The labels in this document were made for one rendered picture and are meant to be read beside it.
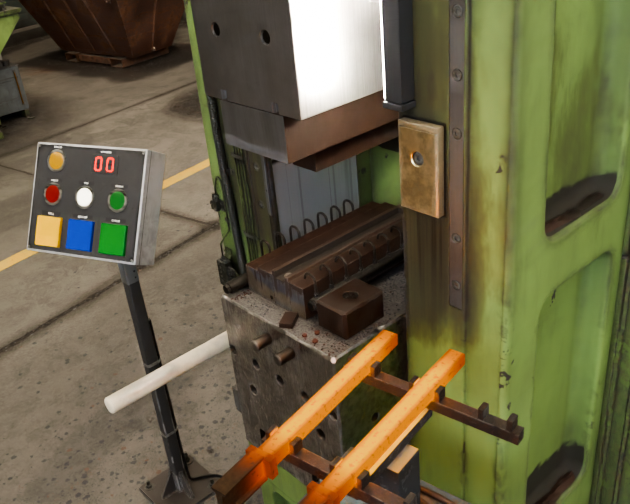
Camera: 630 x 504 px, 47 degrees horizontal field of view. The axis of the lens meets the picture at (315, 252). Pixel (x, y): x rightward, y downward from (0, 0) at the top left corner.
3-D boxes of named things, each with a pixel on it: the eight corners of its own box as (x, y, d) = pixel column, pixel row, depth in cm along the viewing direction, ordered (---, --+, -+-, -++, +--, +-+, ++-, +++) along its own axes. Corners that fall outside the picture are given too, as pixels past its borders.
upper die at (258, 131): (288, 164, 136) (283, 116, 132) (226, 143, 150) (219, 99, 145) (430, 105, 160) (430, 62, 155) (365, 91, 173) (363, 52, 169)
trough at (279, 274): (287, 284, 153) (287, 278, 152) (272, 276, 157) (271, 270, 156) (416, 214, 177) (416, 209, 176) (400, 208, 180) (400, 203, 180)
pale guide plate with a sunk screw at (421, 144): (437, 219, 130) (436, 129, 121) (399, 206, 136) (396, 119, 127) (445, 215, 131) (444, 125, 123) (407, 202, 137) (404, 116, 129)
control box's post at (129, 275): (180, 494, 234) (104, 191, 183) (174, 488, 237) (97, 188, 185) (190, 488, 236) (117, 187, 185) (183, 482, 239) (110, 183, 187)
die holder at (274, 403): (348, 520, 161) (333, 360, 140) (245, 439, 187) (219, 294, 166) (496, 396, 193) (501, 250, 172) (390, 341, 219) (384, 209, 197)
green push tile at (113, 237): (122, 256, 173) (125, 225, 172) (98, 252, 176) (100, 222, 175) (127, 256, 175) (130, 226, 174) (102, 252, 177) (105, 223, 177)
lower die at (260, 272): (306, 319, 153) (302, 286, 149) (248, 288, 167) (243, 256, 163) (432, 245, 177) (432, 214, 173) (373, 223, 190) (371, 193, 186)
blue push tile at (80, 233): (89, 252, 176) (92, 221, 176) (65, 248, 179) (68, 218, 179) (94, 252, 178) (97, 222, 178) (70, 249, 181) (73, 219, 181)
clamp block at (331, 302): (346, 341, 145) (344, 315, 142) (317, 326, 151) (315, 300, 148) (386, 316, 152) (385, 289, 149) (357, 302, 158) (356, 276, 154)
